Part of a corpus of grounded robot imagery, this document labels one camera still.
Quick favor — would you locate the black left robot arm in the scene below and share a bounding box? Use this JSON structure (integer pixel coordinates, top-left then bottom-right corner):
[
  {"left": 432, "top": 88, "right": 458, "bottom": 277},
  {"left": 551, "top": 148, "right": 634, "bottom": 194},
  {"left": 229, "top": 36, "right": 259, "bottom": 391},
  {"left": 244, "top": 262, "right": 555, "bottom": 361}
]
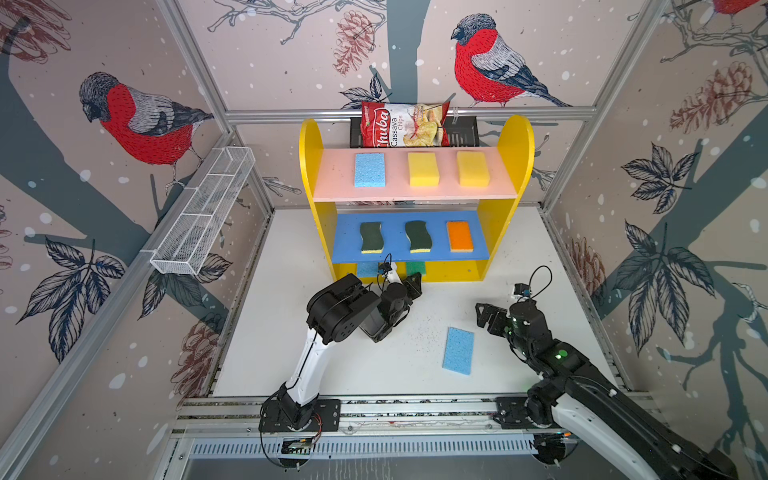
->
[{"left": 276, "top": 270, "right": 422, "bottom": 430}]

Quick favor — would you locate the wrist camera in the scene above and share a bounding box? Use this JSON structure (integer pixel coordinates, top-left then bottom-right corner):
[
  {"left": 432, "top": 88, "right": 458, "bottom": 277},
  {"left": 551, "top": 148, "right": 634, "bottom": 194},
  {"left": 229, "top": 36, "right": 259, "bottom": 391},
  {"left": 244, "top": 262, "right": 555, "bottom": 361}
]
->
[
  {"left": 377, "top": 262, "right": 401, "bottom": 291},
  {"left": 512, "top": 283, "right": 533, "bottom": 303}
]

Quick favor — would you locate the black wire basket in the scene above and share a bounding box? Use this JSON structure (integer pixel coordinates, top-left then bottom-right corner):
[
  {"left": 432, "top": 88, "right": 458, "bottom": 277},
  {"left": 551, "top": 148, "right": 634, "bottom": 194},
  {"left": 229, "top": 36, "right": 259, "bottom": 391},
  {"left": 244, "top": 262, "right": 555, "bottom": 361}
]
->
[{"left": 349, "top": 116, "right": 480, "bottom": 148}]

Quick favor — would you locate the yellow shelf with coloured boards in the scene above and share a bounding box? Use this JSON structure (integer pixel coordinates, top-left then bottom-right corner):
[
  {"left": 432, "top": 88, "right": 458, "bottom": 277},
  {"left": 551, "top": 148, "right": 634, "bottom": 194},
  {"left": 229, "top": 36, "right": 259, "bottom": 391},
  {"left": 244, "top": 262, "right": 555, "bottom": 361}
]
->
[{"left": 298, "top": 116, "right": 535, "bottom": 282}]

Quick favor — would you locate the red cassava chips bag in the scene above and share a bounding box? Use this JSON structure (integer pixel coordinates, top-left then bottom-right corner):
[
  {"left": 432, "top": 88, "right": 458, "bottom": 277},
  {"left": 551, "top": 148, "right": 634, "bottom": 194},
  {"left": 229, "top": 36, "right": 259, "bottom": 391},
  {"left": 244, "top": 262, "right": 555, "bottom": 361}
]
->
[{"left": 361, "top": 102, "right": 450, "bottom": 148}]

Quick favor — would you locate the dark green wavy sponge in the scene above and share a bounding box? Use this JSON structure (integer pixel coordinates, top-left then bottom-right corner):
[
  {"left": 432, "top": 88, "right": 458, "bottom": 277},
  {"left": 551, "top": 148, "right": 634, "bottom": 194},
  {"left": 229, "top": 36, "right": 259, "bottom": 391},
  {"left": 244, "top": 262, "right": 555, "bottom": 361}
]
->
[
  {"left": 359, "top": 222, "right": 384, "bottom": 254},
  {"left": 405, "top": 220, "right": 433, "bottom": 254}
]

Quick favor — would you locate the white wire mesh tray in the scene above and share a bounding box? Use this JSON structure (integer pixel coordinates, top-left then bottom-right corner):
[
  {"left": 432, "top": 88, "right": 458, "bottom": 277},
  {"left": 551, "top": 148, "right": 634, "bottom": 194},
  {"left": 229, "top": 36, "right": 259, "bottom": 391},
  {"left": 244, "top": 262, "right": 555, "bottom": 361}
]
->
[{"left": 150, "top": 146, "right": 255, "bottom": 276}]

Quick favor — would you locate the orange sponge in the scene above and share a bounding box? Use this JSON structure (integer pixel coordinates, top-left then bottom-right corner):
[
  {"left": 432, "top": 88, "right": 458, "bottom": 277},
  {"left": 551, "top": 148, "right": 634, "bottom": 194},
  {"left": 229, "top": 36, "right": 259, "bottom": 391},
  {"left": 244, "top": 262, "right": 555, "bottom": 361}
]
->
[{"left": 446, "top": 221, "right": 474, "bottom": 253}]

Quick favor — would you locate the aluminium rail base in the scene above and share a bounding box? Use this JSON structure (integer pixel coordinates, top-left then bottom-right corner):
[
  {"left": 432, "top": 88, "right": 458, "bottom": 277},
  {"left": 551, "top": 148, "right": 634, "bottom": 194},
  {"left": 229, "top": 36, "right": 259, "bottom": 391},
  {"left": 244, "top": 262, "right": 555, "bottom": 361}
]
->
[{"left": 167, "top": 392, "right": 661, "bottom": 463}]

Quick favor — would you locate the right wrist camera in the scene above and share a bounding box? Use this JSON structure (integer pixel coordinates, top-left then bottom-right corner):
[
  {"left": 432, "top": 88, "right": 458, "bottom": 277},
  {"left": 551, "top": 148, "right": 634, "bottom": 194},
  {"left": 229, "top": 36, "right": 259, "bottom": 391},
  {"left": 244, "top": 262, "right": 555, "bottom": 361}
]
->
[{"left": 512, "top": 283, "right": 533, "bottom": 303}]

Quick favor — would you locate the blue sponge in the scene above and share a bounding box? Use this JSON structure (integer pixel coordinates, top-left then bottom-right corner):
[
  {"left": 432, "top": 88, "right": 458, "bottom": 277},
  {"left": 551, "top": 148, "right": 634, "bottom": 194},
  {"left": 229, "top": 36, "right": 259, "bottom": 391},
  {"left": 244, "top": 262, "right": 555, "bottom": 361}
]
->
[
  {"left": 354, "top": 153, "right": 386, "bottom": 188},
  {"left": 356, "top": 262, "right": 379, "bottom": 279},
  {"left": 442, "top": 327, "right": 474, "bottom": 376}
]

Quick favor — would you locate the yellow sponge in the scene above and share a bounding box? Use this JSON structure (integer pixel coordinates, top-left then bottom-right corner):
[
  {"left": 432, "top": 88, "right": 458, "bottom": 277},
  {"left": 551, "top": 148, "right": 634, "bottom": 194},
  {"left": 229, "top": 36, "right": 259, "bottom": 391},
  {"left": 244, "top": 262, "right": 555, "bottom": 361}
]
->
[
  {"left": 456, "top": 151, "right": 490, "bottom": 188},
  {"left": 408, "top": 152, "right": 440, "bottom": 188}
]

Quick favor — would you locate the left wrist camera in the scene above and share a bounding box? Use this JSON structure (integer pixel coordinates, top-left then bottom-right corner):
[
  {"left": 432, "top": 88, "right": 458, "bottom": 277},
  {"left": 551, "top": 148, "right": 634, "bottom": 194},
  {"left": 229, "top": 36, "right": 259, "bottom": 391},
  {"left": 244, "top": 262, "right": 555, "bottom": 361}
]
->
[{"left": 377, "top": 262, "right": 401, "bottom": 291}]

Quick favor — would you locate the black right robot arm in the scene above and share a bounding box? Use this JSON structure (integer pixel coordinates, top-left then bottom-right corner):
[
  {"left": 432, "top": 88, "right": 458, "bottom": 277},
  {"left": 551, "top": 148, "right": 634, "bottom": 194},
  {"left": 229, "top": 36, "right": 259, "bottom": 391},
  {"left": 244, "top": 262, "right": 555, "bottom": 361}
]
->
[{"left": 475, "top": 298, "right": 738, "bottom": 479}]

